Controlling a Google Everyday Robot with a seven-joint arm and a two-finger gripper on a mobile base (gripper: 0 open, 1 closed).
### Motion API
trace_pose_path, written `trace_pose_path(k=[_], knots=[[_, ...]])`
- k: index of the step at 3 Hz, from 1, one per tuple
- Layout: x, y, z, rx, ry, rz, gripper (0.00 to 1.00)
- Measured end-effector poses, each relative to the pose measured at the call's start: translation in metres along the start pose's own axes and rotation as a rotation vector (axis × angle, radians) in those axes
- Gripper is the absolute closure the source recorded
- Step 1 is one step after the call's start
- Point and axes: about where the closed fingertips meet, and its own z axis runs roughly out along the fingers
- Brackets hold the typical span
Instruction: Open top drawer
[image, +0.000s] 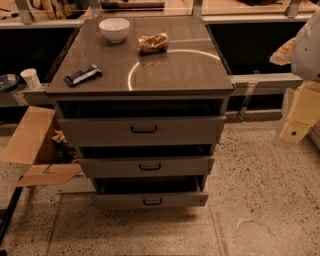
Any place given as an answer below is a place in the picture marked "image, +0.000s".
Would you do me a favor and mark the metal shelf rail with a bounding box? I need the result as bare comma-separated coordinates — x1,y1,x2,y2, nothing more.
230,73,302,96

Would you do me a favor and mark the grey top drawer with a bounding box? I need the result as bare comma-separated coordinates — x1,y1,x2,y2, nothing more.
59,117,225,147

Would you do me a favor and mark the crumpled gold snack bag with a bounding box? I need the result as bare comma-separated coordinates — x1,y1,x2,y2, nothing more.
137,33,169,54

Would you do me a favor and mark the brown cardboard box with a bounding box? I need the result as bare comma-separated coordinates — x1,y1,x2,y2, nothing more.
0,106,81,187

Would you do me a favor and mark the dark round lid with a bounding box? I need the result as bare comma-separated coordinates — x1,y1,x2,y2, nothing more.
0,74,19,93

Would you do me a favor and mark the grey middle drawer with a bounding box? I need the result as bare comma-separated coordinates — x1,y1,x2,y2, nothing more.
80,156,214,178

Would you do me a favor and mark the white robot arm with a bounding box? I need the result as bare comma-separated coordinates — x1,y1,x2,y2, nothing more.
279,10,320,144

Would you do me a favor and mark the grey drawer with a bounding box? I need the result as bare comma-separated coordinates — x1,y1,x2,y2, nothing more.
92,192,209,209
59,117,225,147
80,156,214,178

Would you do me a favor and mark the white ceramic bowl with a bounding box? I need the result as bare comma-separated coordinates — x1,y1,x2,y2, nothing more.
99,18,130,43

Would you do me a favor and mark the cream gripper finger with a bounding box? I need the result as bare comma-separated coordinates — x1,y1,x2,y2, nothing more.
278,82,320,144

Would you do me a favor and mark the white paper cup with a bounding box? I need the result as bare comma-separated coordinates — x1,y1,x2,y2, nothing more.
20,68,41,89

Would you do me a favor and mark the grey bottom drawer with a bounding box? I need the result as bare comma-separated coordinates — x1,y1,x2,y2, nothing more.
92,192,209,209

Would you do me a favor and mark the dark blue candy bar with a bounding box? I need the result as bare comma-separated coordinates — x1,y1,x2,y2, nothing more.
64,64,102,87

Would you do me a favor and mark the grey drawer cabinet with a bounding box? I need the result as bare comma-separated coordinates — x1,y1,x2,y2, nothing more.
47,17,234,195

